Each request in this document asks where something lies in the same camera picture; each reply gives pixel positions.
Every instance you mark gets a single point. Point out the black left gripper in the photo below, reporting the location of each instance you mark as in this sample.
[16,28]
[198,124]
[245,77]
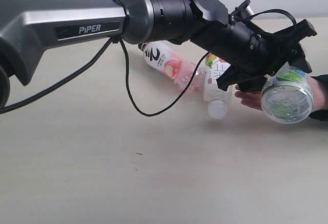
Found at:
[249,53]

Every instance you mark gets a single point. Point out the lime label drink bottle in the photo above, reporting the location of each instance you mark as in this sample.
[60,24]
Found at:
[287,97]

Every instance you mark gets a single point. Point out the pink peach drink bottle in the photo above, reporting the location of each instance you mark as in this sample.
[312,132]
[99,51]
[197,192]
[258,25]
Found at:
[162,58]

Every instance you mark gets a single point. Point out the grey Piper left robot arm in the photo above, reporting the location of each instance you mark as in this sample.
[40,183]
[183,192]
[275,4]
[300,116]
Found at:
[30,27]

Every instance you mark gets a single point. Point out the small fruit label bottle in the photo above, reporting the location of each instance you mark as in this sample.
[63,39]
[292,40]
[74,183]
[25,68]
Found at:
[217,99]

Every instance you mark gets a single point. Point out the person's open hand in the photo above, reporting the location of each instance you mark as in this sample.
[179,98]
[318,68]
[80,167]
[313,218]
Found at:
[249,99]

